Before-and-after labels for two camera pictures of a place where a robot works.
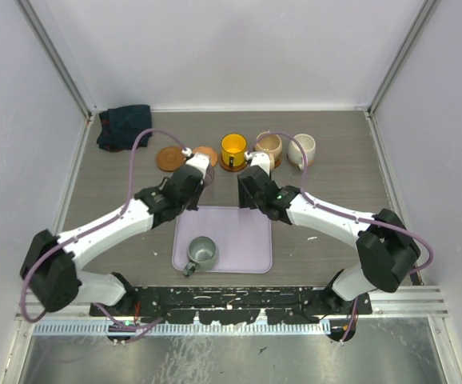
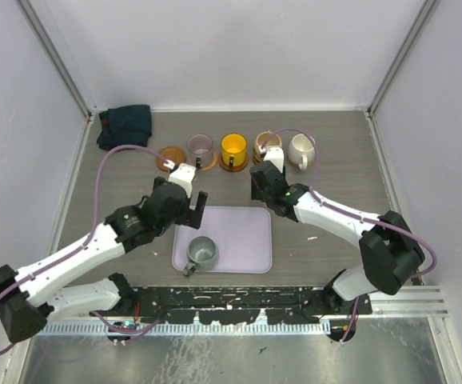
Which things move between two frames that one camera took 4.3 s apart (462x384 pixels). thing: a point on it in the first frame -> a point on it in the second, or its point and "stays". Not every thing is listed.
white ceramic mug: [295, 153] stays
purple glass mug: [209, 175] -> [200, 150]
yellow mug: [233, 145] stays
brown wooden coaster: [170, 158] stays
